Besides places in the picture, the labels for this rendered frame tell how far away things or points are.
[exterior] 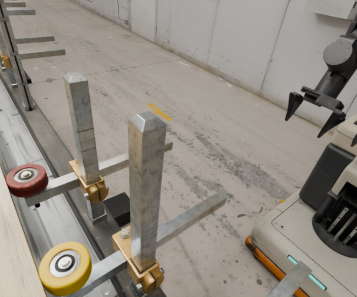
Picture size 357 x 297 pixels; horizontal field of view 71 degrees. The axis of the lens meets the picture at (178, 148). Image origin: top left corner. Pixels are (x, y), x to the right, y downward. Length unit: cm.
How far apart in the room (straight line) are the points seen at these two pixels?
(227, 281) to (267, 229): 35
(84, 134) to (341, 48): 60
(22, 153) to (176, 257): 94
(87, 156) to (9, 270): 25
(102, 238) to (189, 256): 86
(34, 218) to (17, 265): 44
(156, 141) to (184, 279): 122
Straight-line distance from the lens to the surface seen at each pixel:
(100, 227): 78
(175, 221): 63
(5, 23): 122
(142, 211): 39
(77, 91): 52
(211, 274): 151
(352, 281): 146
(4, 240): 57
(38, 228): 92
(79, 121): 55
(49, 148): 107
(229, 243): 164
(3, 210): 61
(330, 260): 146
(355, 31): 79
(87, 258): 49
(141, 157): 31
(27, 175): 66
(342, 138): 137
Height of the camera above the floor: 133
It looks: 38 degrees down
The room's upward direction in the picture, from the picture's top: 7 degrees clockwise
